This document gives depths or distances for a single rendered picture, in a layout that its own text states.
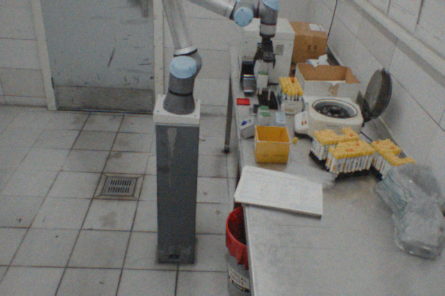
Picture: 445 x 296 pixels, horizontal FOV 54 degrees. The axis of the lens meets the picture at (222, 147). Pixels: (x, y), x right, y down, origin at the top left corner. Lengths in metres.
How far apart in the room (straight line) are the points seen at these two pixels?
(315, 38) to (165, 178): 1.32
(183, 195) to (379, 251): 1.08
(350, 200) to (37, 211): 2.00
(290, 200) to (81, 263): 1.40
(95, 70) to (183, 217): 1.98
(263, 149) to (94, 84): 2.49
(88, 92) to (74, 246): 1.72
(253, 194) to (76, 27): 2.62
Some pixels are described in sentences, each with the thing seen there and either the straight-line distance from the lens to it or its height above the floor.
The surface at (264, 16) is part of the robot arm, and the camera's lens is 1.98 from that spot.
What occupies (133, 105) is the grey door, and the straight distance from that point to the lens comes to 3.99.
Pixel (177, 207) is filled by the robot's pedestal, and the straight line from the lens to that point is 2.26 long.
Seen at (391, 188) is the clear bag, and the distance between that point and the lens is 1.66.
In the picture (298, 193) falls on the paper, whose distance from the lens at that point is 1.60.
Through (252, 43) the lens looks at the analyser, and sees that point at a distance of 2.41.
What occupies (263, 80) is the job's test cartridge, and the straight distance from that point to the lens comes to 2.06.
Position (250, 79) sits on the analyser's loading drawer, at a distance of 2.36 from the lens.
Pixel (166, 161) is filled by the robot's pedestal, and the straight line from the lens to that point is 2.10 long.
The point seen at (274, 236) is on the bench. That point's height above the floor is 0.87.
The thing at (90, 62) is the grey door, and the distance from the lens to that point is 3.91.
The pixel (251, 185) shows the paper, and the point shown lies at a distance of 1.60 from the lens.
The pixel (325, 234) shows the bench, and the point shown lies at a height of 0.88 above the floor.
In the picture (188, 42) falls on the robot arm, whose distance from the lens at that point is 2.07.
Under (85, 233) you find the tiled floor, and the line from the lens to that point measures 2.76.
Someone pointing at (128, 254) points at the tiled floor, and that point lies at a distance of 2.60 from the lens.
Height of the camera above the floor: 1.82
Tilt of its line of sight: 31 degrees down
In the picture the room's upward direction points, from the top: 4 degrees clockwise
